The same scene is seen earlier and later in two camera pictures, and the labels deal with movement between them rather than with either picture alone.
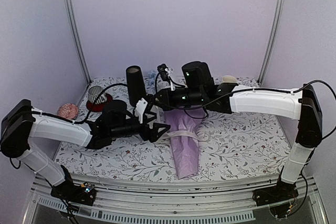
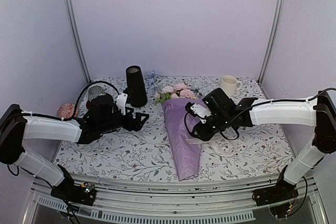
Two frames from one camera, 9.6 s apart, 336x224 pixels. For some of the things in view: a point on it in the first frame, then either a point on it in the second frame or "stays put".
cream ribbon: [185, 133] -> [211, 143]
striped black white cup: [93, 93] stays put
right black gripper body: [194, 97] -> [221, 123]
